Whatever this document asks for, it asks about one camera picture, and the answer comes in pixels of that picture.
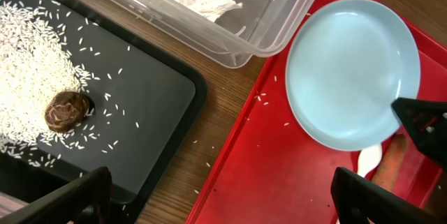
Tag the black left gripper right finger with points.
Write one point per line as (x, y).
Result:
(358, 200)

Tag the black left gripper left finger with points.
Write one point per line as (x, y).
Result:
(84, 200)

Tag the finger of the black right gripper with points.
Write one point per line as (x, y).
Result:
(425, 122)

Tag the brown food scrap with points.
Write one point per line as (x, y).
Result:
(66, 110)

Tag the large light blue plate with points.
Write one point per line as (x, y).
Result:
(346, 66)

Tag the white rice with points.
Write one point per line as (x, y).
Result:
(36, 65)

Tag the black waste tray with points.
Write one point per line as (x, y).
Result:
(146, 101)

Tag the orange carrot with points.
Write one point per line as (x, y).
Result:
(386, 173)

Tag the white plastic spoon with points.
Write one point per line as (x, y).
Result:
(369, 159)

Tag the clear plastic bin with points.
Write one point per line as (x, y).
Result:
(260, 28)

